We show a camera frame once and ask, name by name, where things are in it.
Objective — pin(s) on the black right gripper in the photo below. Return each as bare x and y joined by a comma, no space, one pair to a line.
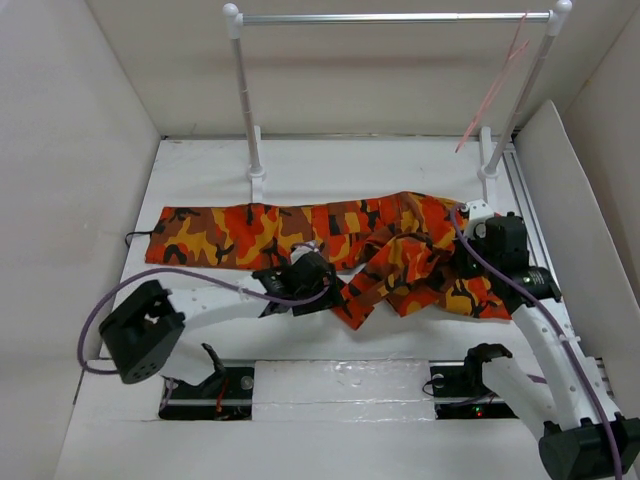
458,260

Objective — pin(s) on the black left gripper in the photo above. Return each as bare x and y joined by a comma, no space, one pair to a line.
331,299

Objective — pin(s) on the orange camouflage trousers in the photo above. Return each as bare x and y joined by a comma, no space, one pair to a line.
401,247

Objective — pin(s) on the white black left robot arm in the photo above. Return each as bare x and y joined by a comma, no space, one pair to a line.
144,333

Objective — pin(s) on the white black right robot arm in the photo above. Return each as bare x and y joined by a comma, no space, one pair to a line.
580,431

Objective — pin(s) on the white metal clothes rack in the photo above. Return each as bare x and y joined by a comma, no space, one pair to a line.
342,76

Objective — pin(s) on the white foam board panel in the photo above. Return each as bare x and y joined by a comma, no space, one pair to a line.
601,304

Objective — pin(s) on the aluminium side rail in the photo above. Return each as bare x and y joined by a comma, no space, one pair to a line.
524,207

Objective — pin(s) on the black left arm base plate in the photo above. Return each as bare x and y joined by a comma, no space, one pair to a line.
230,398

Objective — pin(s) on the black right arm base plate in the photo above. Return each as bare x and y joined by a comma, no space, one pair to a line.
457,397

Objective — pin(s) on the pink wire hanger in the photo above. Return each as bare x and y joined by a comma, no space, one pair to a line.
514,53

